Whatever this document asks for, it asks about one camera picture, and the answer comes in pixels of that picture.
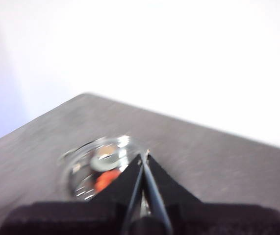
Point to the orange toy pumpkin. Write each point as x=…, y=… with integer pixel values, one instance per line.
x=105, y=180

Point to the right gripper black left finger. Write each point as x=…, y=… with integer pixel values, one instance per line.
x=85, y=218

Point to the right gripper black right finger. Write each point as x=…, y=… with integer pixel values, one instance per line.
x=203, y=218

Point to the glass lid with green knob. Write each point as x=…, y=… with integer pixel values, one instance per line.
x=105, y=159

